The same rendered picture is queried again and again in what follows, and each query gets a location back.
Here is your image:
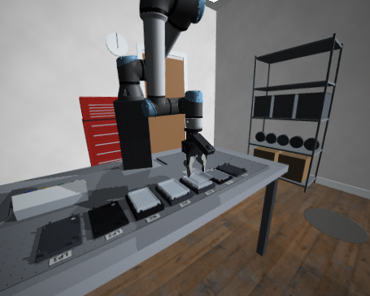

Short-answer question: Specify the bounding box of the grey operator panel with coloured buttons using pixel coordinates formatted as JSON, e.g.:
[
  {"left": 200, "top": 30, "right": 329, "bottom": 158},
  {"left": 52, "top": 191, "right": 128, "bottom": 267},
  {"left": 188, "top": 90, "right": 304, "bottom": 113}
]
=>
[{"left": 0, "top": 180, "right": 89, "bottom": 225}]

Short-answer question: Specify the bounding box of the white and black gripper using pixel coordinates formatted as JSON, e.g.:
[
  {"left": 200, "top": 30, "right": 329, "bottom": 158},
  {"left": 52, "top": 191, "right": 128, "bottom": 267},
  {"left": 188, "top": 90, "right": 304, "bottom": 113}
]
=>
[{"left": 181, "top": 128, "right": 207, "bottom": 178}]

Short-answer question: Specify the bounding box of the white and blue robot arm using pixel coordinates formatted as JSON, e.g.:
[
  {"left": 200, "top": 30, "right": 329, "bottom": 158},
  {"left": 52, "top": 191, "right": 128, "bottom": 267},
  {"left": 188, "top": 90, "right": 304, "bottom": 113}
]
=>
[{"left": 116, "top": 0, "right": 206, "bottom": 129}]

